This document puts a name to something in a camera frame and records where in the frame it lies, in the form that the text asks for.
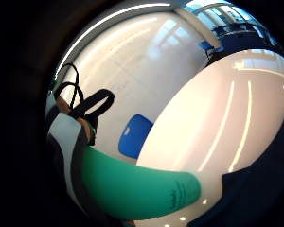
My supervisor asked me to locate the blue chair with black frame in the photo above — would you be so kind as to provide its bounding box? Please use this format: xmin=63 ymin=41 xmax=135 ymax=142
xmin=198 ymin=40 xmax=225 ymax=59

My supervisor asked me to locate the thin black cable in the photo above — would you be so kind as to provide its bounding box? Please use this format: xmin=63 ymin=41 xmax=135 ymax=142
xmin=54 ymin=62 xmax=85 ymax=109

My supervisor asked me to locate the blue plastic chair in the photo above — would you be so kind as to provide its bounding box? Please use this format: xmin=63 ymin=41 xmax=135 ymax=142
xmin=117 ymin=113 xmax=155 ymax=160

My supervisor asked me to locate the green cylindrical bottle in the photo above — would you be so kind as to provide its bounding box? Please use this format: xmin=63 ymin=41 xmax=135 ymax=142
xmin=80 ymin=145 xmax=203 ymax=221

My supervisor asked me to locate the dark blue desk partition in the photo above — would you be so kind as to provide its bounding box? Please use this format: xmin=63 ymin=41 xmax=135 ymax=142
xmin=211 ymin=24 xmax=278 ymax=64

